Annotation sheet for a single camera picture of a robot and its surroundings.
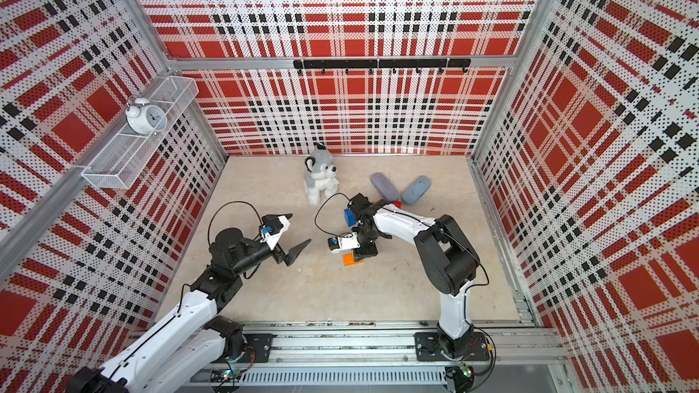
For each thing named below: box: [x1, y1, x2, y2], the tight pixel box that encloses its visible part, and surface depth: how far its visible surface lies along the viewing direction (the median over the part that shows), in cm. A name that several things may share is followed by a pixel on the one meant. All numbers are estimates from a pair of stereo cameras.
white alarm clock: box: [124, 97, 168, 135], surface depth 73 cm
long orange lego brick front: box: [343, 253, 365, 266], surface depth 91 cm
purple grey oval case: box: [370, 171, 400, 202], surface depth 110 cm
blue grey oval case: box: [401, 175, 432, 205], surface depth 107 cm
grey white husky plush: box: [303, 141, 340, 206], surface depth 98 cm
